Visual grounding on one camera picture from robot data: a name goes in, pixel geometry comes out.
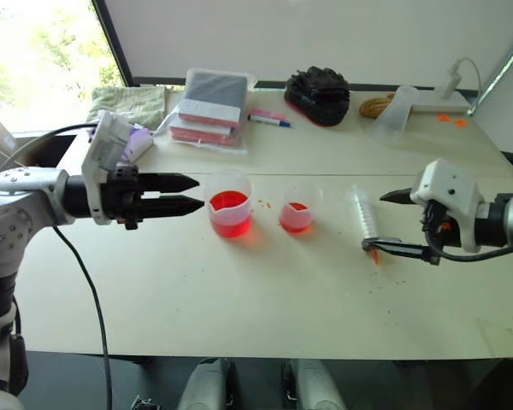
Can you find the grey rounded robot leg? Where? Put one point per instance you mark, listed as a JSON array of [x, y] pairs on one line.
[[205, 386], [316, 386]]

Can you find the white marker with blue cap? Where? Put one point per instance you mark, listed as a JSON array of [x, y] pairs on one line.
[[268, 118]]

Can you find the black crumpled fabric pile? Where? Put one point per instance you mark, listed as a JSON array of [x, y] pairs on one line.
[[318, 96]]

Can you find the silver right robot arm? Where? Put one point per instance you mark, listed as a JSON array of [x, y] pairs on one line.
[[508, 222]]

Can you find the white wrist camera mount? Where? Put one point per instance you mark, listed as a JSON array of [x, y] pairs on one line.
[[449, 188], [107, 141]]

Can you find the green folded cloth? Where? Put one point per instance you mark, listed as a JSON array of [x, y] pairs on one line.
[[128, 102]]

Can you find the stack of pink books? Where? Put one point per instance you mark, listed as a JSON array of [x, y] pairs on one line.
[[209, 111]]

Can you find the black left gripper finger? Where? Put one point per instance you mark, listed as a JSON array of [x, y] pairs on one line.
[[166, 182], [171, 206]]

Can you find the small clear cup red liquid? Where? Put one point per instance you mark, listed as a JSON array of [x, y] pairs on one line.
[[298, 212]]

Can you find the purple and white pouch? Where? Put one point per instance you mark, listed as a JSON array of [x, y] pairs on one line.
[[140, 141]]

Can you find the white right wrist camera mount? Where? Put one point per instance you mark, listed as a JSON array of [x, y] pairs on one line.
[[449, 188]]

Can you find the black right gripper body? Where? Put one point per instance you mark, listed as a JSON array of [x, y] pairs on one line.
[[438, 232]]

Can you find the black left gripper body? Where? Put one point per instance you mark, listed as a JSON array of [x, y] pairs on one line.
[[122, 200]]

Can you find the white flat board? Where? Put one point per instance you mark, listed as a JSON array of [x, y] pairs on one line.
[[442, 103]]

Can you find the large beaker red liquid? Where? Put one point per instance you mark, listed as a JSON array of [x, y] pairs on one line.
[[230, 209]]

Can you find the silver metal bar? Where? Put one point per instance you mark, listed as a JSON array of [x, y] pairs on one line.
[[500, 70]]

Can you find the clear syringe with orange tip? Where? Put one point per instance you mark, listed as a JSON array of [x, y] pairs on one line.
[[364, 213]]

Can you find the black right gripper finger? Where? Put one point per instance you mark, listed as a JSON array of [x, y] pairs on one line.
[[399, 247], [396, 195]]

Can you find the small orange piece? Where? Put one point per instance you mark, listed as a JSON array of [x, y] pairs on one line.
[[443, 117], [460, 122]]

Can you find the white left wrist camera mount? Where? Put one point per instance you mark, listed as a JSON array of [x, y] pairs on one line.
[[107, 141]]

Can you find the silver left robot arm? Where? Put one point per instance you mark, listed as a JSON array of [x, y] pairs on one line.
[[13, 213]]

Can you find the clear plastic bag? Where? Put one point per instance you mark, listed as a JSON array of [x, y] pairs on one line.
[[393, 119]]

